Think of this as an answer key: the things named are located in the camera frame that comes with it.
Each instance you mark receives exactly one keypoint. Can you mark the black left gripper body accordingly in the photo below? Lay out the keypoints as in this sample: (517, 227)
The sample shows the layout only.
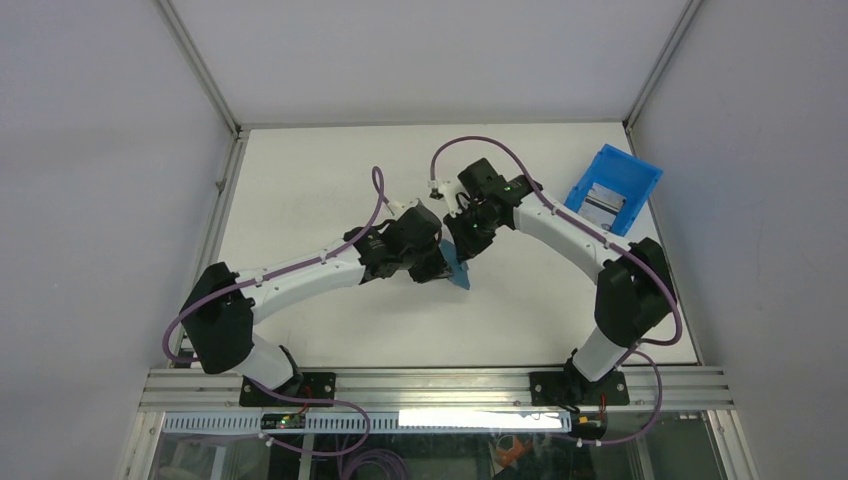
(423, 264)

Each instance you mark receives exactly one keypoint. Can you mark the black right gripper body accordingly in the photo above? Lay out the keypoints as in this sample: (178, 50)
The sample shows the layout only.
(472, 227)

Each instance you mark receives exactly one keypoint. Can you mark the teal leather card holder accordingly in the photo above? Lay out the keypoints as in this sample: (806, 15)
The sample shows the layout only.
(459, 270)

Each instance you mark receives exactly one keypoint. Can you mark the blue plastic bin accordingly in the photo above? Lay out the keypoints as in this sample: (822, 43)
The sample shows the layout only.
(623, 173)

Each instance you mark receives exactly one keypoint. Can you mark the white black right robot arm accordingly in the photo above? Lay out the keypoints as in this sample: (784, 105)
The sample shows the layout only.
(632, 280)

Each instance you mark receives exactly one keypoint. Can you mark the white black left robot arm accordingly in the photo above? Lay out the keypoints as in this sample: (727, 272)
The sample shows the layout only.
(224, 306)

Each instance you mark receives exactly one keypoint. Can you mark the striped credit card in bin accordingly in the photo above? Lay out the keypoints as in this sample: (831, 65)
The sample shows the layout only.
(601, 206)

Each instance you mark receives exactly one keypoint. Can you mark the small green circuit board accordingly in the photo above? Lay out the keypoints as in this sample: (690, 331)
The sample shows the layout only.
(282, 421)

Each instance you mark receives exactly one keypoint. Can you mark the orange object under table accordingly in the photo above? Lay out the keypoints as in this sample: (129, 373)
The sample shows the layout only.
(507, 450)

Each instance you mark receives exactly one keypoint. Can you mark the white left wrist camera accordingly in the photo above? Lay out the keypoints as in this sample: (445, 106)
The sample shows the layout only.
(398, 208)

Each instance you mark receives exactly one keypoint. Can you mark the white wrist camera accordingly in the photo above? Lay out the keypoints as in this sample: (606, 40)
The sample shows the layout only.
(398, 208)
(452, 193)

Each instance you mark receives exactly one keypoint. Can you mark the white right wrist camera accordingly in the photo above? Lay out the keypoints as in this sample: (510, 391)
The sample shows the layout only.
(452, 193)

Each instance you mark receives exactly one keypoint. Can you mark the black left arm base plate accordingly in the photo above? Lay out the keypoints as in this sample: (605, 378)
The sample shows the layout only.
(311, 385)

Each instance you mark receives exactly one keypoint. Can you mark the white slotted cable duct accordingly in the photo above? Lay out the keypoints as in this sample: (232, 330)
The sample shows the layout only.
(406, 421)

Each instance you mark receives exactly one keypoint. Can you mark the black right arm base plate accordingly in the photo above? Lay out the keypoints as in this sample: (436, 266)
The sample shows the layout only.
(580, 389)

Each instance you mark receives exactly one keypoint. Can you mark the aluminium right frame post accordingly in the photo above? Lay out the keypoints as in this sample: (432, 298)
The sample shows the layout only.
(667, 52)

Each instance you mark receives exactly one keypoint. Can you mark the aluminium frame post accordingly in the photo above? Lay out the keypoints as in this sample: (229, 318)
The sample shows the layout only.
(196, 63)
(667, 52)

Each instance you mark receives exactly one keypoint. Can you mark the aluminium front frame rail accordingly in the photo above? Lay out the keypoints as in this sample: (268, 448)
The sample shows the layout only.
(635, 388)

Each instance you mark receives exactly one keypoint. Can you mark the aluminium left frame post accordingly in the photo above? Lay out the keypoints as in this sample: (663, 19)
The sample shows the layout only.
(196, 63)

